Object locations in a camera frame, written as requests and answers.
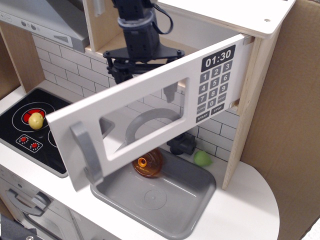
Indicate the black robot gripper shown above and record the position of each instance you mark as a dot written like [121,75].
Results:
[142,46]

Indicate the grey microwave door handle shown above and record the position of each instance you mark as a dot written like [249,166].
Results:
[82,137]

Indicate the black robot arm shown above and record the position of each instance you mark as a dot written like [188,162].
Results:
[138,21]

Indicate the wooden microwave cabinet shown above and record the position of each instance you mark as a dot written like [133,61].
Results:
[203,23]

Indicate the dark grey toy faucet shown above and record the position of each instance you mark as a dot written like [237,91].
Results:
[178,145]

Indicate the green toy pear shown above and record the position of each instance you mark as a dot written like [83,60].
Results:
[202,159]

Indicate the grey range hood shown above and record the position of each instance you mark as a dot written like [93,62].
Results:
[62,21]

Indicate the yellow toy potato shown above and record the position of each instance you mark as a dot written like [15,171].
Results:
[36,121]

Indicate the grey toy sink basin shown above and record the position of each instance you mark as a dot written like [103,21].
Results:
[170,204]

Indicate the black toy stovetop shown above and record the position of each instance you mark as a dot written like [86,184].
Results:
[39,145]

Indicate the brown cardboard panel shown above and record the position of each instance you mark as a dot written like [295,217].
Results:
[283,143]

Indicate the white toy oven front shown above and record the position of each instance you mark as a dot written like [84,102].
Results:
[57,223]

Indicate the grey oven door handle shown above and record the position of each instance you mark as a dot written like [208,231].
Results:
[35,206]

